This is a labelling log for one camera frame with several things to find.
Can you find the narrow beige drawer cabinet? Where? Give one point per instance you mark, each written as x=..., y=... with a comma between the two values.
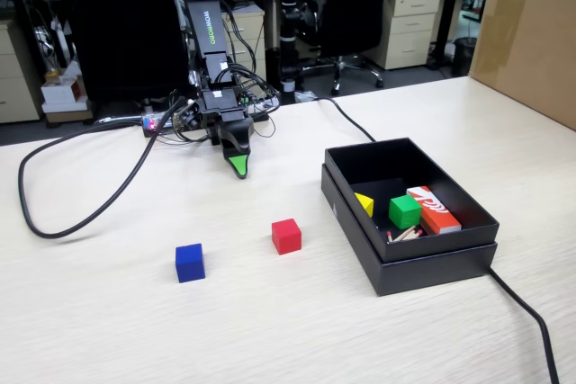
x=245, y=42

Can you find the black trash bin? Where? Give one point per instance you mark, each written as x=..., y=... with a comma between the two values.
x=463, y=58

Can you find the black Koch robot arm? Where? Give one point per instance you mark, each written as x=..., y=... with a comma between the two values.
x=208, y=29

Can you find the yellow wooden block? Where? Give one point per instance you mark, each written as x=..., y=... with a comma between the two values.
x=366, y=205

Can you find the orange white matchbox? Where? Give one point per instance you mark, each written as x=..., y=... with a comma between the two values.
x=436, y=213

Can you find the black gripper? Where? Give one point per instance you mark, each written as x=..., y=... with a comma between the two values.
x=220, y=107

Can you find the black mesh office chair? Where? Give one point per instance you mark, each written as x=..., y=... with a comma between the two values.
x=121, y=29

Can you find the white cartons stack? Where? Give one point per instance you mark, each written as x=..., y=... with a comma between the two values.
x=63, y=94

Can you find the controller board pink light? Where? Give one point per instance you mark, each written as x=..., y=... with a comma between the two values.
x=152, y=124

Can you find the tall beige drawer cabinet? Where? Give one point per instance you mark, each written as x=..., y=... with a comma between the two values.
x=405, y=29

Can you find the blue cube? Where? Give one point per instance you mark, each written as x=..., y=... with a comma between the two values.
x=190, y=263

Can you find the black box lid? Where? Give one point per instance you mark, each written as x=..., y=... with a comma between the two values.
x=427, y=276

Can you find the black box tray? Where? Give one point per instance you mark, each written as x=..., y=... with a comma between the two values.
x=454, y=244

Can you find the red cube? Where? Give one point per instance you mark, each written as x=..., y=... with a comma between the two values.
x=286, y=236

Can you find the black star-base office chair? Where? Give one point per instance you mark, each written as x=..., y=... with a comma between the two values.
x=355, y=11

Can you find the black pole white bands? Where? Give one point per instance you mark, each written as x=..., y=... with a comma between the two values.
x=288, y=29

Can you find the green cube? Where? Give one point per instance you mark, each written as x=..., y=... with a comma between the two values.
x=404, y=213

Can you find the large cardboard box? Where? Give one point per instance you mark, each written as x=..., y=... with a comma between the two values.
x=526, y=42

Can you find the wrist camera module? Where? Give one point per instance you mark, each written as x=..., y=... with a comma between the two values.
x=186, y=115

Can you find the wide beige drawer cabinet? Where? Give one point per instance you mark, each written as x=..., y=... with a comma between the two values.
x=15, y=83

